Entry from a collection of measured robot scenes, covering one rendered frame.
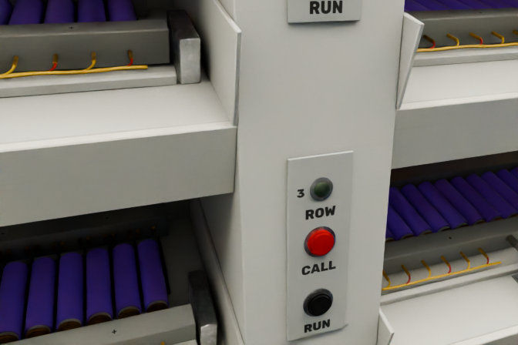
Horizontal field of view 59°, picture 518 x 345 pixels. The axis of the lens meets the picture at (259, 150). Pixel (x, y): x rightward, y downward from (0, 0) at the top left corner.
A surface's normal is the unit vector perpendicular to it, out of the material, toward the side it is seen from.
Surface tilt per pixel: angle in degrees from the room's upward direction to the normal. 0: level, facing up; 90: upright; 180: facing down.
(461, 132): 106
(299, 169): 90
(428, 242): 17
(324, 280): 90
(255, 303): 90
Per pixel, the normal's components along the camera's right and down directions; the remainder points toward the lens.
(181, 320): 0.07, -0.82
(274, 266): 0.31, 0.30
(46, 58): 0.30, 0.56
